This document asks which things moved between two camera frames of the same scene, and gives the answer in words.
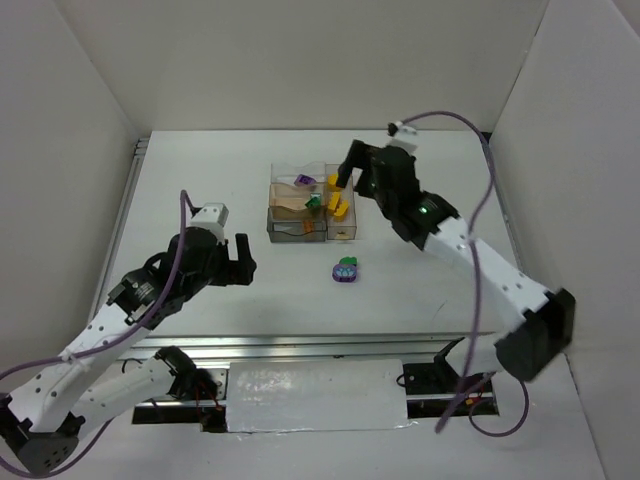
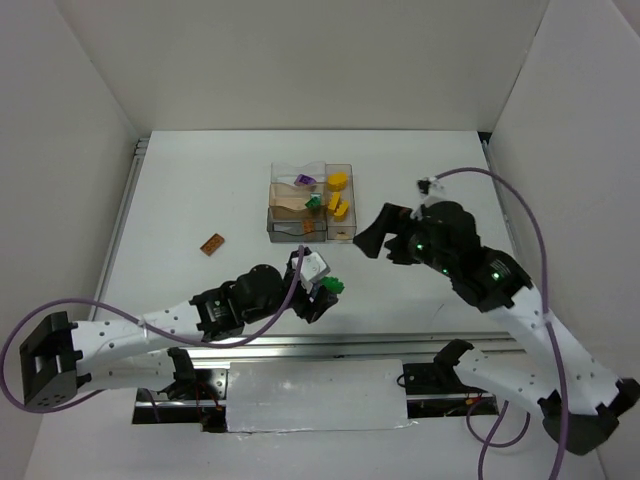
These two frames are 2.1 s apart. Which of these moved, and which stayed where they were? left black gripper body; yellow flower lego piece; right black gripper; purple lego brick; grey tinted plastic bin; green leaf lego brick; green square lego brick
Moved: green leaf lego brick; left black gripper body; right black gripper
Stayed: grey tinted plastic bin; purple lego brick; yellow flower lego piece; green square lego brick
